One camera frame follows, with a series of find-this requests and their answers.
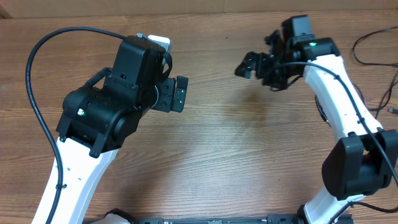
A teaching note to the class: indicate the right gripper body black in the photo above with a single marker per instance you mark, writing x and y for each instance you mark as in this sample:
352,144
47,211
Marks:
267,69

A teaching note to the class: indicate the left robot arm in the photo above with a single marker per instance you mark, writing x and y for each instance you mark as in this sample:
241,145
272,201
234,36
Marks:
100,115

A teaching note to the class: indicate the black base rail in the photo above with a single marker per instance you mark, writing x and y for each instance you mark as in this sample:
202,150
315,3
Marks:
118,216

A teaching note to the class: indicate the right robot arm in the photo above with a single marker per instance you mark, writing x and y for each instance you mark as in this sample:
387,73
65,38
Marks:
301,45

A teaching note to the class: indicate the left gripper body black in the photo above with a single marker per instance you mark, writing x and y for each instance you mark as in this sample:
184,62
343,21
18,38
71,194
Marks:
166,91

